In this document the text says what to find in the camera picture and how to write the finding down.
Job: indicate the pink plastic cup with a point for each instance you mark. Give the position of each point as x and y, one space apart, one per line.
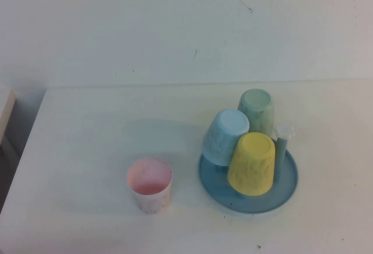
150 184

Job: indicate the light blue plastic cup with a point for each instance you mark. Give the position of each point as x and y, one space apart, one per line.
224 137

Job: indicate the green plastic cup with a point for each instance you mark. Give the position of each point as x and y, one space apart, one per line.
258 111

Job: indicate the yellow plastic cup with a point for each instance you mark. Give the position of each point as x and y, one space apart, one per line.
252 166

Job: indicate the blue round cup stand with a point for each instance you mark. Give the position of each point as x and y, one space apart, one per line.
287 184

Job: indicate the beige furniture board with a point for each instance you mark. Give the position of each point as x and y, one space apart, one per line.
6 114

